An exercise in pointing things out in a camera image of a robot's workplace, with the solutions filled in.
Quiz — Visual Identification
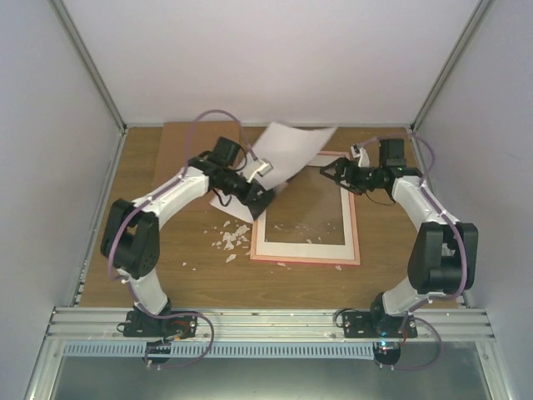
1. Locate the white photo mat board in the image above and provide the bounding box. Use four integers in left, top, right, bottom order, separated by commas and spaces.
254, 151, 356, 260

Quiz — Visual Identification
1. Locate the pink wooden picture frame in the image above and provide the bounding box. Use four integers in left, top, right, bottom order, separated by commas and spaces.
248, 149, 362, 267

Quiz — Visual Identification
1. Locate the dark landscape photo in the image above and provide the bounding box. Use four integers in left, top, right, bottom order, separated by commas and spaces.
210, 122, 336, 223

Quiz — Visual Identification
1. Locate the brown cardboard backing sheet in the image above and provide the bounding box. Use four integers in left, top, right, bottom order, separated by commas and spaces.
152, 121, 241, 188

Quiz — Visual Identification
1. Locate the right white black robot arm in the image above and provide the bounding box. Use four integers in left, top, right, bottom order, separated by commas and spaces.
320, 137, 479, 338

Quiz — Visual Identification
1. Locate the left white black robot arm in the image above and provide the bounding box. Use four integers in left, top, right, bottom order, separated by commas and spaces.
100, 137, 275, 337

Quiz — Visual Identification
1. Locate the white paint flake cluster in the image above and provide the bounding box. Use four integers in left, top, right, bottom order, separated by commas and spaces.
181, 219, 343, 271

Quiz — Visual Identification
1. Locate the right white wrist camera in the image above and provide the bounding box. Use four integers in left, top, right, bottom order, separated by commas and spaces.
351, 144, 371, 168

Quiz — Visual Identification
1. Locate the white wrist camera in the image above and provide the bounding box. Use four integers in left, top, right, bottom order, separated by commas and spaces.
243, 158, 273, 183
351, 144, 371, 168

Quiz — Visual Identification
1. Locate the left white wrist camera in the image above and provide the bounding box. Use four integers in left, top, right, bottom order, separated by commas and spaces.
243, 158, 273, 183

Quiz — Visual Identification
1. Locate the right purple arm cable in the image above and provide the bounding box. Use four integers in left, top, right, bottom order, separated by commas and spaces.
353, 132, 467, 371

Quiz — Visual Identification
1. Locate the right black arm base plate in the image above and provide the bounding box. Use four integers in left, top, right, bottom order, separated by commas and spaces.
341, 310, 418, 339

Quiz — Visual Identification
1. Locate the grey slotted cable duct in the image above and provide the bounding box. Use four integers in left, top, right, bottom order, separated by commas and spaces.
63, 341, 374, 360

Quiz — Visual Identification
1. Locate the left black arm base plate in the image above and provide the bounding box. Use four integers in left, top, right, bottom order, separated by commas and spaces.
117, 308, 197, 338

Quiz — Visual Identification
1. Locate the right aluminium corner post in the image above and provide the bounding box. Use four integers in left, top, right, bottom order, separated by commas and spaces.
410, 0, 495, 132

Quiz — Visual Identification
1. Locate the aluminium corner post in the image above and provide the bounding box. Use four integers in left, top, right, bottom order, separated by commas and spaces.
410, 0, 495, 132
49, 0, 127, 135

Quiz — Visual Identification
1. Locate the aluminium front rail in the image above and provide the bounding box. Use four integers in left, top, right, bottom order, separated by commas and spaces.
46, 307, 496, 343

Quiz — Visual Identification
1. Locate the left aluminium corner post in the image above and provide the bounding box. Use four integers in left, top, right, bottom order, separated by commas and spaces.
49, 0, 127, 135

